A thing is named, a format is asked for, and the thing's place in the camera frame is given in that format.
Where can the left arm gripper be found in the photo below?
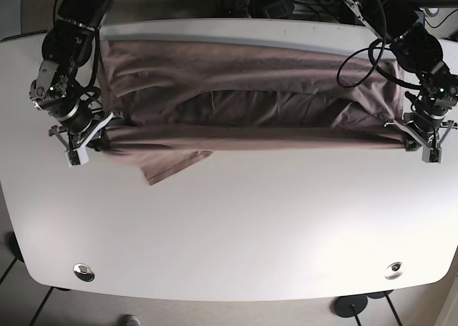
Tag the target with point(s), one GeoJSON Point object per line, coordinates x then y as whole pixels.
{"type": "Point", "coordinates": [416, 137]}

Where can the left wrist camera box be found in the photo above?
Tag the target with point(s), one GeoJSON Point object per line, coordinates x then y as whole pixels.
{"type": "Point", "coordinates": [432, 155]}

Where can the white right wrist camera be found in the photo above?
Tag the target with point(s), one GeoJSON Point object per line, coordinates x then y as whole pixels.
{"type": "Point", "coordinates": [76, 157]}

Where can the grey sneaker shoe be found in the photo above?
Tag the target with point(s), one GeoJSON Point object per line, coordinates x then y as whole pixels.
{"type": "Point", "coordinates": [129, 320]}

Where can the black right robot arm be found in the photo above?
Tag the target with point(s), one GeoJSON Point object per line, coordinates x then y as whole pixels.
{"type": "Point", "coordinates": [65, 86]}

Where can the dusty pink T-shirt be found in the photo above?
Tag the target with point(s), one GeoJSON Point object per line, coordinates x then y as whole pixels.
{"type": "Point", "coordinates": [177, 102]}

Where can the left metal table grommet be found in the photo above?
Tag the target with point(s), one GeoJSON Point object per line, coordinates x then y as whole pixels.
{"type": "Point", "coordinates": [83, 272]}

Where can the right metal table grommet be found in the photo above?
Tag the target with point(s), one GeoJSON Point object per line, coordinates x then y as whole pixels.
{"type": "Point", "coordinates": [394, 271]}

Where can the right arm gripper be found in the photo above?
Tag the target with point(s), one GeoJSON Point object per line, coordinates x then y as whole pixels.
{"type": "Point", "coordinates": [92, 136]}

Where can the metal table grommet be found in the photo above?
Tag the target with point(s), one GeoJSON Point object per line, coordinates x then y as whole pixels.
{"type": "Point", "coordinates": [83, 272]}
{"type": "Point", "coordinates": [394, 271]}

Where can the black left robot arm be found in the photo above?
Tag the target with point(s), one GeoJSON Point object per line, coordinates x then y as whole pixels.
{"type": "Point", "coordinates": [398, 28]}

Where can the black round stand base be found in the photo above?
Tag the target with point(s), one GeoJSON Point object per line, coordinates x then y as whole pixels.
{"type": "Point", "coordinates": [350, 306]}

